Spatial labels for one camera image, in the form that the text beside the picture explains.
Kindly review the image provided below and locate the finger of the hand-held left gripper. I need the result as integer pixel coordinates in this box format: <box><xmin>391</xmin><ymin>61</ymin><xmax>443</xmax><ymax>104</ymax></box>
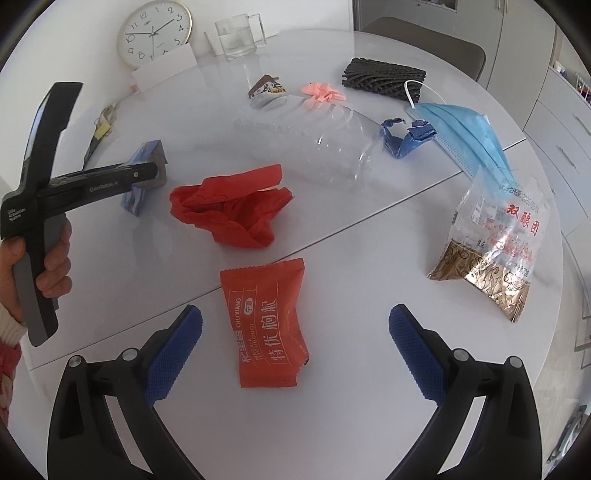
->
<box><xmin>69</xmin><ymin>161</ymin><xmax>167</xmax><ymax>208</ymax></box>

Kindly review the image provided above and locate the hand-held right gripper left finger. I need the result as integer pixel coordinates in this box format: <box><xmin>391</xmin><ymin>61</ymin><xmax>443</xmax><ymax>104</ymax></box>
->
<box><xmin>46</xmin><ymin>305</ymin><xmax>204</xmax><ymax>480</ymax></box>

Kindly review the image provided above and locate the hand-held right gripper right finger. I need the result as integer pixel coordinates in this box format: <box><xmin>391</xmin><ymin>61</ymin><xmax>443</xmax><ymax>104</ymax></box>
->
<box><xmin>388</xmin><ymin>305</ymin><xmax>543</xmax><ymax>480</ymax></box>

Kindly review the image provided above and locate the blue carton piece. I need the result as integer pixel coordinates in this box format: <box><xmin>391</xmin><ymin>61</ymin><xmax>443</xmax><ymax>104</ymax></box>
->
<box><xmin>121</xmin><ymin>140</ymin><xmax>168</xmax><ymax>217</ymax></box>

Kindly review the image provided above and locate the red snack packet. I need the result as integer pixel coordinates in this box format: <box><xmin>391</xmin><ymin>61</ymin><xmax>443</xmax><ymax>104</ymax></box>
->
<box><xmin>220</xmin><ymin>257</ymin><xmax>311</xmax><ymax>389</ymax></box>

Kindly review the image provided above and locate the clear snack bag gold print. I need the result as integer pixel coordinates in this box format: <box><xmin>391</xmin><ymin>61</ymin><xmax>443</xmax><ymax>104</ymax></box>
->
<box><xmin>426</xmin><ymin>164</ymin><xmax>552</xmax><ymax>324</ymax></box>

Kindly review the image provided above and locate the black foam net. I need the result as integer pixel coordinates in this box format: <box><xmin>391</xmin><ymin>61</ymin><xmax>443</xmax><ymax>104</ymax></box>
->
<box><xmin>342</xmin><ymin>57</ymin><xmax>428</xmax><ymax>104</ymax></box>

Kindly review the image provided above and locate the person's left forearm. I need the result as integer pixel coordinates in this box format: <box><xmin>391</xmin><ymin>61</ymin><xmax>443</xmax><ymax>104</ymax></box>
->
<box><xmin>0</xmin><ymin>302</ymin><xmax>25</xmax><ymax>435</ymax></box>

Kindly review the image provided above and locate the person's left hand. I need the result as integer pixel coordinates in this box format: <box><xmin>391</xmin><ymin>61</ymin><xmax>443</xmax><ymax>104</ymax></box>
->
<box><xmin>0</xmin><ymin>225</ymin><xmax>74</xmax><ymax>319</ymax></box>

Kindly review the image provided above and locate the yellow green wrapper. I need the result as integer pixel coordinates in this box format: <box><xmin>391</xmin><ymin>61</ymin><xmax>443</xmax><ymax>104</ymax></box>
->
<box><xmin>92</xmin><ymin>105</ymin><xmax>118</xmax><ymax>139</ymax></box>

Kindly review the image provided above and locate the white card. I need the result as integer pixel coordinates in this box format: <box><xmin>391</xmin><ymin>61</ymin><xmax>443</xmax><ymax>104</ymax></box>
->
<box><xmin>130</xmin><ymin>44</ymin><xmax>197</xmax><ymax>95</ymax></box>

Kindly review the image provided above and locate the crumpled red plastic bag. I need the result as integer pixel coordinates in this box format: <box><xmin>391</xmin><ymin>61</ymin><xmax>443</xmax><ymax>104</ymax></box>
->
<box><xmin>168</xmin><ymin>163</ymin><xmax>295</xmax><ymax>248</ymax></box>

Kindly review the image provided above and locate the brown snack wrapper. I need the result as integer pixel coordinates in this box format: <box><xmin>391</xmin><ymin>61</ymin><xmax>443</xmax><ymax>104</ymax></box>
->
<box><xmin>248</xmin><ymin>74</ymin><xmax>288</xmax><ymax>99</ymax></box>

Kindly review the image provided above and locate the glass mug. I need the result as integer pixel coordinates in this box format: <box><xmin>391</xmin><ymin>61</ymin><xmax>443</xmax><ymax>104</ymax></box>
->
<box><xmin>204</xmin><ymin>13</ymin><xmax>269</xmax><ymax>61</ymax></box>

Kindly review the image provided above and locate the clear plastic bottle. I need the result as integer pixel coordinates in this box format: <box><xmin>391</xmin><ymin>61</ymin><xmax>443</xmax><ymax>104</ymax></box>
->
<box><xmin>233</xmin><ymin>104</ymin><xmax>386</xmax><ymax>183</ymax></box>

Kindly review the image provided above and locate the blue crumpled wrapper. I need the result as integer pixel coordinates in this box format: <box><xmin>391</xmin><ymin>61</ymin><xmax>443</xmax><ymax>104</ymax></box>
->
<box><xmin>379</xmin><ymin>117</ymin><xmax>437</xmax><ymax>160</ymax></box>

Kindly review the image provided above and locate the pink crumpled paper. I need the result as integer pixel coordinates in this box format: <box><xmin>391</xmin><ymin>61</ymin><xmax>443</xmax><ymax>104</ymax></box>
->
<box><xmin>300</xmin><ymin>82</ymin><xmax>346</xmax><ymax>104</ymax></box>

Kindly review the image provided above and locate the blue face mask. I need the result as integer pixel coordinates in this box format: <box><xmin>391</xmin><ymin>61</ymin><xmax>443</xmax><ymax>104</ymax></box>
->
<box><xmin>404</xmin><ymin>79</ymin><xmax>515</xmax><ymax>181</ymax></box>

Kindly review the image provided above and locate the white drawer cabinet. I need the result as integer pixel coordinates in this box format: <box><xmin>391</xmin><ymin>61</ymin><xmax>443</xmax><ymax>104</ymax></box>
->
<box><xmin>522</xmin><ymin>0</ymin><xmax>591</xmax><ymax>241</ymax></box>

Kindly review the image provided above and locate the dining chair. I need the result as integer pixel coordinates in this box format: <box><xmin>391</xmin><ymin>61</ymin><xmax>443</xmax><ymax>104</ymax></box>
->
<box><xmin>360</xmin><ymin>16</ymin><xmax>488</xmax><ymax>84</ymax></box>

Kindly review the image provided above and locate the white wall clock gold rim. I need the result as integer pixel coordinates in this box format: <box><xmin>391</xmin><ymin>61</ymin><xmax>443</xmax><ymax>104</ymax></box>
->
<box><xmin>115</xmin><ymin>0</ymin><xmax>192</xmax><ymax>70</ymax></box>

